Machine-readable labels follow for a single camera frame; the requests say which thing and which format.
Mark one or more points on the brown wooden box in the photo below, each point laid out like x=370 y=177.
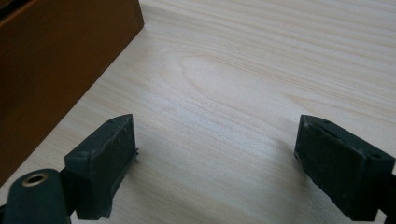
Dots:
x=53 y=68

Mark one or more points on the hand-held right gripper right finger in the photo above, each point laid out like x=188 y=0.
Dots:
x=339 y=168

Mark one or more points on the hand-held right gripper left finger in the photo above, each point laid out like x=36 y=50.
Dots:
x=99 y=168

